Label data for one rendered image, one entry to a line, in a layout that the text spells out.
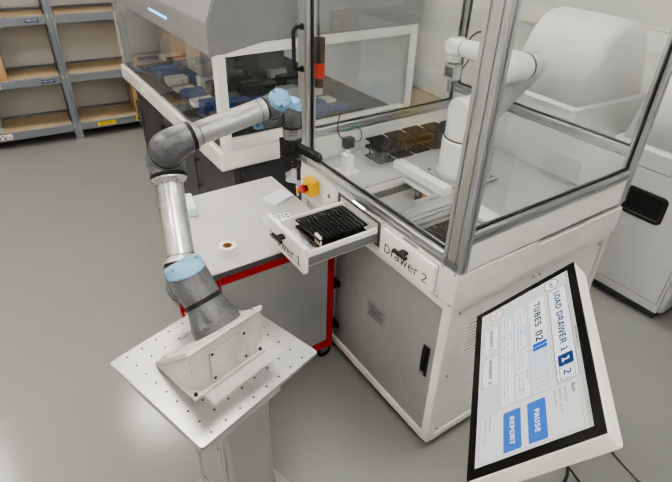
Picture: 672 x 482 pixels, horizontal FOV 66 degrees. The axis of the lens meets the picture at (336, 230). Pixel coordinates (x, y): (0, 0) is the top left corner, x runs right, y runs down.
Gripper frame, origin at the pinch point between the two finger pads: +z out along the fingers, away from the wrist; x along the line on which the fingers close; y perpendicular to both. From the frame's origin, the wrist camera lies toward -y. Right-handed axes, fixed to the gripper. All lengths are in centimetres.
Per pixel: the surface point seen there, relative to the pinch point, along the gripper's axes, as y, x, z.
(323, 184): -11.0, -13.4, 7.3
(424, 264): -40, 47, 8
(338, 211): -15.2, 7.4, 9.0
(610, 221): -127, 17, 13
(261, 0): 12, -61, -60
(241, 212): 25.6, -17.5, 22.1
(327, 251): -8.5, 31.6, 11.5
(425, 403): -46, 53, 73
